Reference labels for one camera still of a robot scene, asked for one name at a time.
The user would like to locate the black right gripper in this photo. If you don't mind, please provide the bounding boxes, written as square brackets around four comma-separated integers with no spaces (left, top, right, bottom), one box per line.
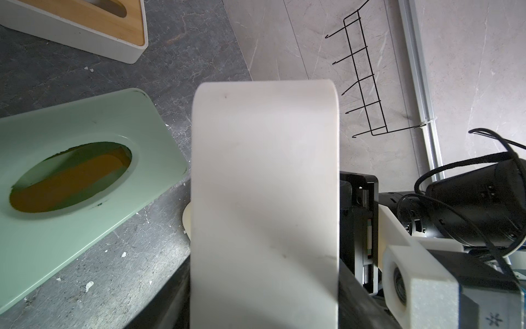
[340,171,406,296]

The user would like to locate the black wire hook rack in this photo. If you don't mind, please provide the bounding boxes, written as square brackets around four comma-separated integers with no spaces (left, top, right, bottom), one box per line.
[324,0,434,138]

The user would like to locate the white tissue box bamboo lid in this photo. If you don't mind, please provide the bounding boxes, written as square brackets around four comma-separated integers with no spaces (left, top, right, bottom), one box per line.
[1,1,149,64]

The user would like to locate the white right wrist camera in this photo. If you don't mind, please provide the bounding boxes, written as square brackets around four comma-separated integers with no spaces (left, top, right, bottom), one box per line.
[377,203,526,329]

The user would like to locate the white tissue box grey lid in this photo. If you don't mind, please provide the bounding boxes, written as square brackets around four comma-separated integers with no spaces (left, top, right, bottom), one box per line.
[190,80,340,328]

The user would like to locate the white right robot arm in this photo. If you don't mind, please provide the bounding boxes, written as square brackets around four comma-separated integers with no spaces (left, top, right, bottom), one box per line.
[340,128,525,293]

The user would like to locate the mint green tissue box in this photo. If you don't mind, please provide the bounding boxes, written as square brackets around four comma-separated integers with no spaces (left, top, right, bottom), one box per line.
[1,89,188,311]

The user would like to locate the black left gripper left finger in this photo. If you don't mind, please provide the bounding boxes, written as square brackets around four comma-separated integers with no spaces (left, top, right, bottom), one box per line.
[125,256,190,328]

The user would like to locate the large bamboo lid tissue box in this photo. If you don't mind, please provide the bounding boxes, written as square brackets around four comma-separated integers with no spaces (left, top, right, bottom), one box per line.
[182,202,192,239]

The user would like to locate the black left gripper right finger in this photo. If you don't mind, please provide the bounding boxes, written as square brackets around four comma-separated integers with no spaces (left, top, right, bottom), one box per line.
[338,271,400,329]

